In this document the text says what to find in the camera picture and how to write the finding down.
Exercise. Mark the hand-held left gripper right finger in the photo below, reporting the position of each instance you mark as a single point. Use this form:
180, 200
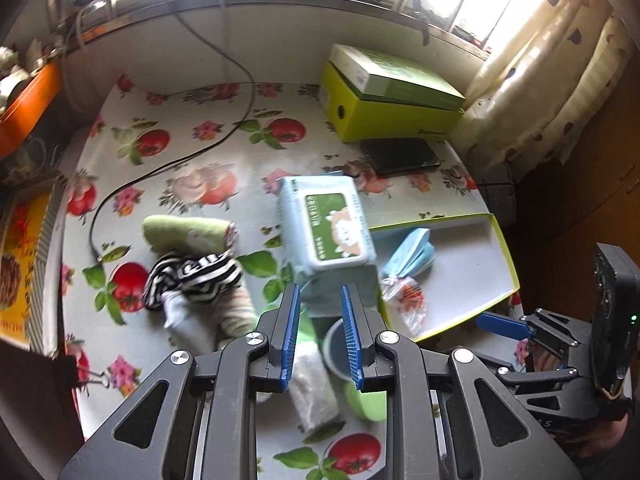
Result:
352, 345

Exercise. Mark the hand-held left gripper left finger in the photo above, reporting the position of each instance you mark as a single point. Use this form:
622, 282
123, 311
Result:
290, 340

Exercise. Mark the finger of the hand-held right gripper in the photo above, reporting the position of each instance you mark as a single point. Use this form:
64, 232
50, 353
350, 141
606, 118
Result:
540, 375
500, 322

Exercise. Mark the light green cloth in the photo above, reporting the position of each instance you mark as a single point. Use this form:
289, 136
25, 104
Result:
306, 332

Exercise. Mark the beige striped sock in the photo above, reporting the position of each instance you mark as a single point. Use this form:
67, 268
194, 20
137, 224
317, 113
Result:
240, 310

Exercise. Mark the white towel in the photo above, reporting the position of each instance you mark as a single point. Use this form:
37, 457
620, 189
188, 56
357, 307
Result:
312, 395

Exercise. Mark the yellow-green tray box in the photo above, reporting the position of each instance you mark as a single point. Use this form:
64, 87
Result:
460, 270

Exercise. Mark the black white striped sock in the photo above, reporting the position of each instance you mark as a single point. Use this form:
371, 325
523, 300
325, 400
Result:
210, 275

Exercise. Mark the person's right forearm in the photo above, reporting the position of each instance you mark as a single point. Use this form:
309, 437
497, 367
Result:
610, 445

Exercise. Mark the green round sponge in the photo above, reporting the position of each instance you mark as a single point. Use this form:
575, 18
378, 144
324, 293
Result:
372, 405

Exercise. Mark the blue face mask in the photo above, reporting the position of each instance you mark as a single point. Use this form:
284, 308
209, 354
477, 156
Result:
412, 255

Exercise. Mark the brown wooden cabinet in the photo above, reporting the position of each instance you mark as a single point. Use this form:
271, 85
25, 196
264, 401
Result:
575, 200

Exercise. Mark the wet wipes pack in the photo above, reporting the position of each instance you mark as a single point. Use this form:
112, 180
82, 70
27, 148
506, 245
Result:
325, 225

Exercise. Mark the green rolled towel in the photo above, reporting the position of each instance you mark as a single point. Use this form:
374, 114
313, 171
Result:
185, 232

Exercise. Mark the floral tablecloth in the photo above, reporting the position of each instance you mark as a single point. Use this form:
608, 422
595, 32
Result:
200, 200

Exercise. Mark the black flat case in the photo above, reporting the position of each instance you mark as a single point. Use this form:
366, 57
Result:
400, 155

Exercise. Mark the black binder clip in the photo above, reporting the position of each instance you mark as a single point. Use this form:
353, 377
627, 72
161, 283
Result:
75, 367

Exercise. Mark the yellow-green shoebox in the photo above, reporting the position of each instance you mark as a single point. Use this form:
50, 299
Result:
390, 120

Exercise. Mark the cream dotted curtain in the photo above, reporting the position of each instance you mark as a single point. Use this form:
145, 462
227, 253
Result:
550, 60

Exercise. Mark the green and white carton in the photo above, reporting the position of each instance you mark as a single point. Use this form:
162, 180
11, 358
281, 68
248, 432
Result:
400, 75

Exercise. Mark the yellow printed sheet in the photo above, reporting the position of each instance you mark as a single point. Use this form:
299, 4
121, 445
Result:
20, 260

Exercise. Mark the orange plastic basket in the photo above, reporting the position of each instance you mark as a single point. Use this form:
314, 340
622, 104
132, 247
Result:
30, 110

